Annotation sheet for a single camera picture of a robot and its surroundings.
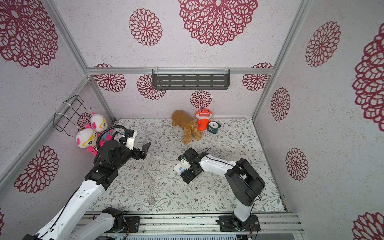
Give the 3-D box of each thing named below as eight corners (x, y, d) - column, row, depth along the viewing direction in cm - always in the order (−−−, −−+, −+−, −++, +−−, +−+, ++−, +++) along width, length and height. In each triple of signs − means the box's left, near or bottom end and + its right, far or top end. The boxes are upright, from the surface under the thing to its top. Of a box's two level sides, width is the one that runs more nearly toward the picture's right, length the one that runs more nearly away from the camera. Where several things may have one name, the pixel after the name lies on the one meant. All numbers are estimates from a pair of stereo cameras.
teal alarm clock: (205, 131, 116) (206, 126, 112) (210, 123, 120) (211, 119, 117) (215, 135, 113) (216, 130, 109) (220, 127, 118) (221, 123, 114)
